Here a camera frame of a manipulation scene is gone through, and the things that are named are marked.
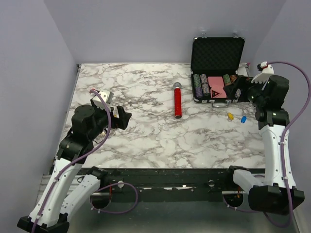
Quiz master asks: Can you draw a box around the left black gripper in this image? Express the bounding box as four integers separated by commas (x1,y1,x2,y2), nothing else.
88,98,132,140

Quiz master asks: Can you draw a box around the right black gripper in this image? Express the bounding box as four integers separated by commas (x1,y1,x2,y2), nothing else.
224,74,268,107

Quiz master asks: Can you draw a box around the yellow capped key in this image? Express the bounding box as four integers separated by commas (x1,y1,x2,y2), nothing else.
227,113,234,121

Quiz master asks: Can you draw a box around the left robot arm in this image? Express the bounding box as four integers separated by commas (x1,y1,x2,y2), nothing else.
17,104,132,233

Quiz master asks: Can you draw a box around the pink playing cards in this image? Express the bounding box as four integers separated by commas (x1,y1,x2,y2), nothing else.
207,76,227,99

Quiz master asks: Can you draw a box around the red glitter microphone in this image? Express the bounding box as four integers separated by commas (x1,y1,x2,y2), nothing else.
173,82,182,119

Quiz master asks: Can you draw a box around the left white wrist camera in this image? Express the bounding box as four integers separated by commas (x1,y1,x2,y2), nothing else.
91,89,114,109

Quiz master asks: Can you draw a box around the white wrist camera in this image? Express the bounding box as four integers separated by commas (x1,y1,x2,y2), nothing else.
91,89,114,109
251,61,274,83

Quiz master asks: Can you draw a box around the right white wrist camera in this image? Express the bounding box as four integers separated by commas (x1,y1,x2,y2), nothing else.
251,61,274,83

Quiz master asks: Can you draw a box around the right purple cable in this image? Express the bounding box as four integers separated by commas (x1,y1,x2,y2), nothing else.
222,61,311,228

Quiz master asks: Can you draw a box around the purple cable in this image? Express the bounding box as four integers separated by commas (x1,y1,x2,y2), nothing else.
31,88,139,233
222,61,311,228

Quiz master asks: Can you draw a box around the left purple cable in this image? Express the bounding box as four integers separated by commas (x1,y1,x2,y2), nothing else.
31,88,139,233

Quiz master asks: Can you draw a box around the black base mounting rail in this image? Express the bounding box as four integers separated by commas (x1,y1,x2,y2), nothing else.
77,166,258,202

